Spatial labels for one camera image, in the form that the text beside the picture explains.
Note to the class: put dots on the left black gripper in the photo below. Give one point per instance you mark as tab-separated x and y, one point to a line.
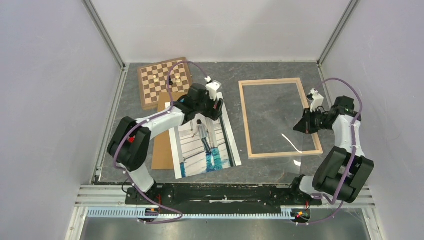
213	113

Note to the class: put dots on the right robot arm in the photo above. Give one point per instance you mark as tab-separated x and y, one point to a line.
345	170

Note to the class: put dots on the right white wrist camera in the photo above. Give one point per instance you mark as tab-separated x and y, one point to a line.
316	99

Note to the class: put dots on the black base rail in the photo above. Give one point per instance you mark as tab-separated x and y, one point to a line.
171	194

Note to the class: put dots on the wooden picture frame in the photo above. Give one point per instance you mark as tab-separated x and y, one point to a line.
278	81

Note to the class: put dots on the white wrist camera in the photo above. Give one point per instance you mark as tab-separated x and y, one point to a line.
316	99
212	87

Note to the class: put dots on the wooden chessboard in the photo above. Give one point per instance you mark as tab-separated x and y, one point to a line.
152	79

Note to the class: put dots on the printed photo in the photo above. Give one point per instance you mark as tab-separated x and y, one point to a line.
203	146

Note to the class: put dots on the brown cardboard backing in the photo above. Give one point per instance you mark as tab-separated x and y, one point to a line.
162	158

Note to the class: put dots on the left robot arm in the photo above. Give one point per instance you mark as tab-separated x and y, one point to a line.
131	157

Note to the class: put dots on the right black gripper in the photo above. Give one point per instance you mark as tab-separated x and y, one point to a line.
305	125

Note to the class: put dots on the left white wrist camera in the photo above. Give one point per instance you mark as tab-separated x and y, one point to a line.
212	87

